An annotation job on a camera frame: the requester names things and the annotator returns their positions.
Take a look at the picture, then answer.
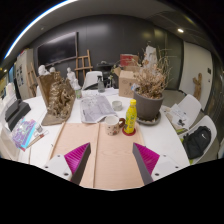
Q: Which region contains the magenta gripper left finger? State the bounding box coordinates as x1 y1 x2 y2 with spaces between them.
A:
64 143 91 184

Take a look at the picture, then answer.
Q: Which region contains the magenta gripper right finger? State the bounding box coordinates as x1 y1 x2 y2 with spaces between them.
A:
132 143 160 185

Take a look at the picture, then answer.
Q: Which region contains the yellow drink bottle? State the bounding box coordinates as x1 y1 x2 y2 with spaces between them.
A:
124 99 137 133

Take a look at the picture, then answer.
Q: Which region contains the red round coaster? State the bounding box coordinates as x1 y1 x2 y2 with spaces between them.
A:
122 127 136 136

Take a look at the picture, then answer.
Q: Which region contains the wooden paint brush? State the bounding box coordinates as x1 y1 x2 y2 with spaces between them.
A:
27 130 49 148

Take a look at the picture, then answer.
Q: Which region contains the patterned ceramic mug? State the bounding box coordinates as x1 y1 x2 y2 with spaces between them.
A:
105 115 125 136

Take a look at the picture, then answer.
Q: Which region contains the black backpack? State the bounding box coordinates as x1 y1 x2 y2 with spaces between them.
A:
182 126 211 159

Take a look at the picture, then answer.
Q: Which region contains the white chair with black bag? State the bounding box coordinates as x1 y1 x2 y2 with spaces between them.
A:
179 115 217 164

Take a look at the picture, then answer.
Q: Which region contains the printed newspaper sheet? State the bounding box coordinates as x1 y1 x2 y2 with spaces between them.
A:
80 95 116 123

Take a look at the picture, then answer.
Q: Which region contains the white chair with papers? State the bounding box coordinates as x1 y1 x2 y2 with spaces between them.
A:
162 94 201 131

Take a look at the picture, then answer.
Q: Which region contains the small white cup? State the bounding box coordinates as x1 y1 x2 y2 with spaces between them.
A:
112 101 123 111

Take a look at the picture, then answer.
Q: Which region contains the colourful purple booklet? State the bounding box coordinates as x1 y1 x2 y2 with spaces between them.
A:
12 118 36 151

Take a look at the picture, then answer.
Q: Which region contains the green label bottle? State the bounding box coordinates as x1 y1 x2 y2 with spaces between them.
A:
75 86 82 99

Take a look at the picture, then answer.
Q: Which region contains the brown relief sculpture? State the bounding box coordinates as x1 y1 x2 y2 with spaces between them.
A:
37 72 75 126

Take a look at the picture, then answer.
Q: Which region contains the clear spray bottle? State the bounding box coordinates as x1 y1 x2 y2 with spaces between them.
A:
98 75 105 93

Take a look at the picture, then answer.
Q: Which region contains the grey pot with dried plant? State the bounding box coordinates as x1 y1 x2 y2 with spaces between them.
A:
134 49 171 121

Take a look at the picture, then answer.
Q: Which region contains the white chair behind table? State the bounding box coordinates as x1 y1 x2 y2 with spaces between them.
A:
82 71 102 90

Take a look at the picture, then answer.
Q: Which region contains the cardboard box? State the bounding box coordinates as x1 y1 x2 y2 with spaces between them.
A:
114 66 140 98

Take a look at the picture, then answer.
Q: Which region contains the wooden easel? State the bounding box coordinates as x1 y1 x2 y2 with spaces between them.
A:
74 50 93 78

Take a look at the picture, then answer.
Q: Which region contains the white plaster bust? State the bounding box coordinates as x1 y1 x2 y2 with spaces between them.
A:
38 65 49 76

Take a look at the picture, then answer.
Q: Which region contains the red box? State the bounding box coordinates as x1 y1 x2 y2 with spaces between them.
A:
120 54 138 66

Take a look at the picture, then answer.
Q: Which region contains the black wall screen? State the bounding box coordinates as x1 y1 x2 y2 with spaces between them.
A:
37 32 77 66

